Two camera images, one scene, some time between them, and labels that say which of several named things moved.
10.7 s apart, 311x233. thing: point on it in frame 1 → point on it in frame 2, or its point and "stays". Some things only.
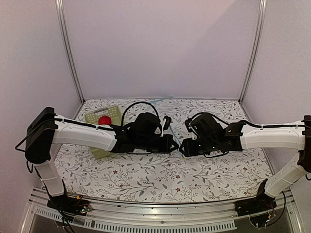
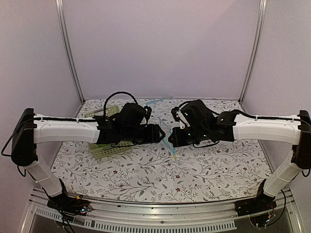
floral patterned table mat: x=137 y=176 stays
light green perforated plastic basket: x=94 y=116 stays
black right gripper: x=188 y=150 → x=177 y=141
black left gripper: x=168 y=139 → x=153 y=136
